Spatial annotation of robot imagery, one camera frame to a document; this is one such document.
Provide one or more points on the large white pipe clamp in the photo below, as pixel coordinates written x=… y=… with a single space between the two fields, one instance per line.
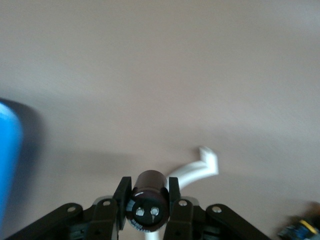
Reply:
x=197 y=170

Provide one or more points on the dark cylindrical capacitor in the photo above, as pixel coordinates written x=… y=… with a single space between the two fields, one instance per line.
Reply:
x=147 y=195

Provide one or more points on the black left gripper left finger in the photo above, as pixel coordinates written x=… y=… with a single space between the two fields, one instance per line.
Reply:
x=105 y=217

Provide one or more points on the yellow mushroom push button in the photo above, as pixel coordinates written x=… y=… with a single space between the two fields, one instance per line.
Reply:
x=300 y=227

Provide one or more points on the blue plastic tray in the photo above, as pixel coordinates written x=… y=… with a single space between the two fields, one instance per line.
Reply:
x=10 y=150

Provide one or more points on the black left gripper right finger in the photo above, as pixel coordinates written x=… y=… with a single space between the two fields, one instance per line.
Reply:
x=182 y=220

